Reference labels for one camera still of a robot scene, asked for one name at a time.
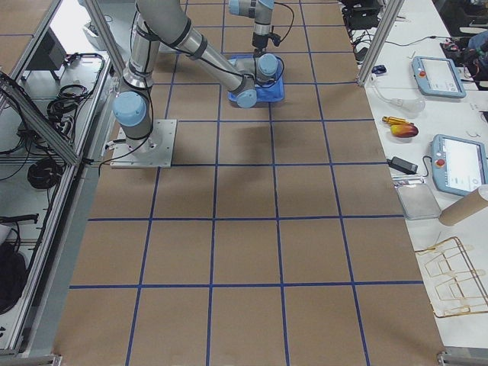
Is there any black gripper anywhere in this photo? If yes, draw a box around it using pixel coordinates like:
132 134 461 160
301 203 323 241
252 33 268 53

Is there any blue plastic tray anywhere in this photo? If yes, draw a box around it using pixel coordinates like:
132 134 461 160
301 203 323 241
229 53 284 102

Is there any brass cylinder tool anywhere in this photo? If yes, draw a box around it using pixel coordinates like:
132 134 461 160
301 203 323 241
382 116 409 126

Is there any toy mango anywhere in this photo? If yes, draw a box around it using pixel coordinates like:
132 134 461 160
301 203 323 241
390 124 419 138

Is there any far teach pendant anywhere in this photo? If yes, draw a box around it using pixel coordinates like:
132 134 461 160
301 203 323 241
411 56 466 99

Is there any teach pendant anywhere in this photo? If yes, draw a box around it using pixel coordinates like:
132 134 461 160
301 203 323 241
431 134 487 196
411 56 466 99

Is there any black power adapter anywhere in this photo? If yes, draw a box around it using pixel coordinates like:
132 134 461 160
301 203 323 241
387 156 418 175

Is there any near teach pendant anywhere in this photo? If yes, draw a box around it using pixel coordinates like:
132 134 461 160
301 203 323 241
431 134 487 196

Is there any cardboard tube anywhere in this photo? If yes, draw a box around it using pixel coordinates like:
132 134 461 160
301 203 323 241
438 185 487 226

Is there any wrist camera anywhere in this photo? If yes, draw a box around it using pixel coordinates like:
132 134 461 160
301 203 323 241
268 32 281 47

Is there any aluminium frame post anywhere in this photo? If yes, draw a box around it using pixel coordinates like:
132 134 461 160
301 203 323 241
357 0 404 87

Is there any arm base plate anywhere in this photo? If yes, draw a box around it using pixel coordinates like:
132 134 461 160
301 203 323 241
109 119 178 169

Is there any gold wire rack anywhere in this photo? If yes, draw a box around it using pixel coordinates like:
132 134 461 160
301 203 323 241
415 236 487 319

